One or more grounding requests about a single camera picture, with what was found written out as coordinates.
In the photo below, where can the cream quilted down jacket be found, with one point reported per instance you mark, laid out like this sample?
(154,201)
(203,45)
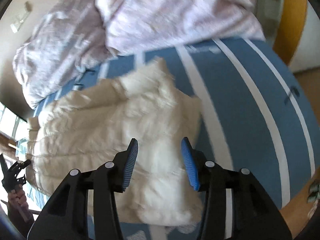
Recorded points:
(105,130)

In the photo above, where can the person's left hand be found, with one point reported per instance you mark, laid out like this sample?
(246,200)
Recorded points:
(18,202)

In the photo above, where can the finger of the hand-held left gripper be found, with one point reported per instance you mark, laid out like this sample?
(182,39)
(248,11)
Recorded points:
(24,164)
(3,166)

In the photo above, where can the white wall socket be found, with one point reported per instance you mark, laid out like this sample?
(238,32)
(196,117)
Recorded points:
(18,23)

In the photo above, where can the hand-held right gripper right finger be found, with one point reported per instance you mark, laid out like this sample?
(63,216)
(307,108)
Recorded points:
(190,166)

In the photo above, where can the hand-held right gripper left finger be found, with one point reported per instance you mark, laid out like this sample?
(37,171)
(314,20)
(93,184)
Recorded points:
(130,165)

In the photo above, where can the blue white-striped bed sheet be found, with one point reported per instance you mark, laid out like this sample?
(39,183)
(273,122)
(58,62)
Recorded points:
(237,100)

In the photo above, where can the large black framed window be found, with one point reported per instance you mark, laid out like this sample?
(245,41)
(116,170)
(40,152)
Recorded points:
(10,127)

